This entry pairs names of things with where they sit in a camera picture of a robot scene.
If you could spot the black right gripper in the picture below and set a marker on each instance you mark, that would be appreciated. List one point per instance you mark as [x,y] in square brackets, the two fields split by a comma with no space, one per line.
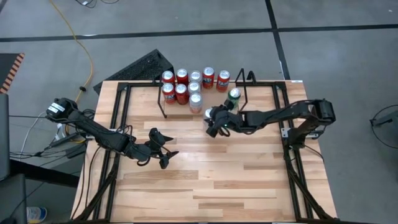
[230,121]

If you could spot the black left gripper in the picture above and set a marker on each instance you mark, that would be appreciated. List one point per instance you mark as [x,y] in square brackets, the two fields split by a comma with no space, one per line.
[141,152]

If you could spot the green Sprite can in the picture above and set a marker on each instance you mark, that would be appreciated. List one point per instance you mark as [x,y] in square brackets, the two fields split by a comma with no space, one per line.
[234,93]

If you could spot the silver can edge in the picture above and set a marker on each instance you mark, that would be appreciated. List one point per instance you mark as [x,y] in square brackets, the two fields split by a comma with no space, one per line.
[194,87]

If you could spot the red can with black label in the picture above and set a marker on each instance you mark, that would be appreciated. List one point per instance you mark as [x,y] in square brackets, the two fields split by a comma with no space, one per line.
[208,76]

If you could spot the red Coca-Cola can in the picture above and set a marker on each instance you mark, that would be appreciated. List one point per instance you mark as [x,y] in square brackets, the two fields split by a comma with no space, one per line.
[181,93]
[182,74]

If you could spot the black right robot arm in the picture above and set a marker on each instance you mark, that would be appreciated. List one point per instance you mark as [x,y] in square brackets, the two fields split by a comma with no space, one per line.
[280,116]

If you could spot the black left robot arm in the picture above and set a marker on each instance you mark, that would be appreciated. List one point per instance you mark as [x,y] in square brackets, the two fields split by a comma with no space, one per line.
[93,130]

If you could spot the silver mounting plate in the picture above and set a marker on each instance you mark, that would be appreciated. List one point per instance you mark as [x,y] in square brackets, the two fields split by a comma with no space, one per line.
[115,130]
[284,132]

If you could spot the black table clamp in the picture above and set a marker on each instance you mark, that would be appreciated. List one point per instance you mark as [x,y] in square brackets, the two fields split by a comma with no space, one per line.
[251,74]

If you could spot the black floor beam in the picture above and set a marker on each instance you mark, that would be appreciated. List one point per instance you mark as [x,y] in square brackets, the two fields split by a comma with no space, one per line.
[46,174]

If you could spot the black desk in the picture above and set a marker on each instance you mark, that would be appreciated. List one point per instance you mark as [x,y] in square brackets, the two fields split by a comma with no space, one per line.
[12,199]

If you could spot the black mat with striped edge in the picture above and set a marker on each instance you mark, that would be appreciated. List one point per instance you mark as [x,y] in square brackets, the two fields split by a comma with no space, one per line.
[7,68]

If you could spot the black aluminium table frame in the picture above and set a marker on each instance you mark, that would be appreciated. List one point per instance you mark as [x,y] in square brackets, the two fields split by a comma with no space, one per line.
[276,90]

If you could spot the grey metal bracket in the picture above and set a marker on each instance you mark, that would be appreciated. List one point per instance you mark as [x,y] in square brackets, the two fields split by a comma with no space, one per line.
[312,135]

